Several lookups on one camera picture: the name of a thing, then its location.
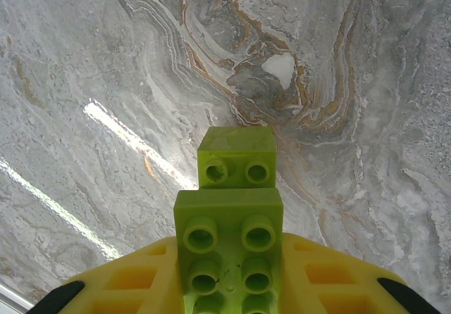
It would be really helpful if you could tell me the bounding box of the small lime green lego brick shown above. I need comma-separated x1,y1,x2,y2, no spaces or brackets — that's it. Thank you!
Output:
196,126,278,190

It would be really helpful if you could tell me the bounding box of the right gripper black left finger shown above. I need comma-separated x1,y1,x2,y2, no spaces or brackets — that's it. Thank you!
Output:
34,280,86,314

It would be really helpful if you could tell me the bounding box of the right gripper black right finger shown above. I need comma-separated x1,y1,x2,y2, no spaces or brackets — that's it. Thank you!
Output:
376,277,443,314

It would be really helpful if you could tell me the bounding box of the orange-yellow lego carrot piece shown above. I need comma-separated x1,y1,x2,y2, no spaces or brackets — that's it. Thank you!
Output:
61,232,412,314

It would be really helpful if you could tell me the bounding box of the long lime green lego brick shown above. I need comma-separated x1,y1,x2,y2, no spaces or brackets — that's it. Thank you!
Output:
173,188,285,314

